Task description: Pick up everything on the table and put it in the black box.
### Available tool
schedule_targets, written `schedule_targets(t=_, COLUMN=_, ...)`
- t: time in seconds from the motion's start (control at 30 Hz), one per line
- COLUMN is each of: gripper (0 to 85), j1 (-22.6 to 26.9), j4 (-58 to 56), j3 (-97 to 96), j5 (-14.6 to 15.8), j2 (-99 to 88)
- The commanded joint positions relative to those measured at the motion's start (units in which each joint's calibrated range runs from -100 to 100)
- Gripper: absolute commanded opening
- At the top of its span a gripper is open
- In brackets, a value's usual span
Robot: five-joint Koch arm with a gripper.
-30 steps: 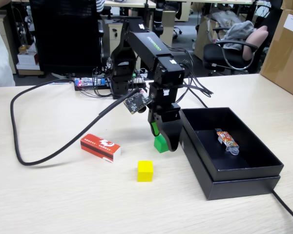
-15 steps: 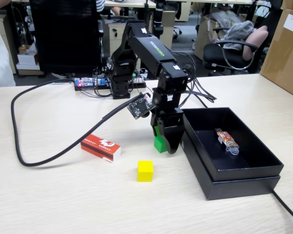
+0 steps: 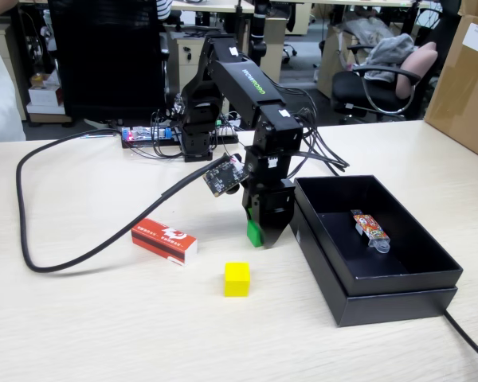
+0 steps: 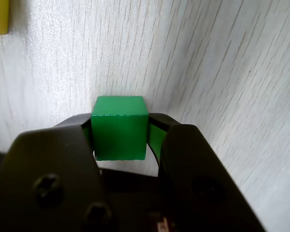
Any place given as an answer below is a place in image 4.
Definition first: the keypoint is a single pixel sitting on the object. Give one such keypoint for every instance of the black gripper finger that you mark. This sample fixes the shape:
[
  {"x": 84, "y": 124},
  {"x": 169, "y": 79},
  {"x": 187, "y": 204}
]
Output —
[
  {"x": 38, "y": 169},
  {"x": 195, "y": 169}
]

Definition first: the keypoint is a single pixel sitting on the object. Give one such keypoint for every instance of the green wooden cube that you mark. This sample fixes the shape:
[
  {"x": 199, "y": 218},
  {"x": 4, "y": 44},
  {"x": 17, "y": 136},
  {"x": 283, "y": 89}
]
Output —
[{"x": 118, "y": 135}]

